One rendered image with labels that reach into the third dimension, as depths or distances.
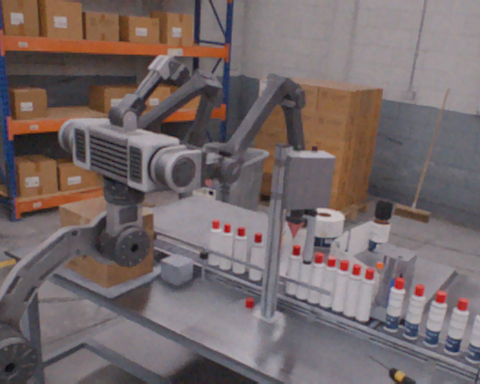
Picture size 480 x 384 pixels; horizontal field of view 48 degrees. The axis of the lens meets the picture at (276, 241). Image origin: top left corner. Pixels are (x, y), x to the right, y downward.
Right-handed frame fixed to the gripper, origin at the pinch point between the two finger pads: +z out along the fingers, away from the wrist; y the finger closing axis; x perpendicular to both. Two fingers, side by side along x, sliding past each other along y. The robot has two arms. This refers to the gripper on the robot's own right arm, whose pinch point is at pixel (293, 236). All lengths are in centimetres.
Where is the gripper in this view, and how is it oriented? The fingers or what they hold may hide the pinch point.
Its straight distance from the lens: 222.6
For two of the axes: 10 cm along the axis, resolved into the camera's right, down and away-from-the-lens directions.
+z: -0.9, 9.2, 3.7
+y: -8.3, -2.7, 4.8
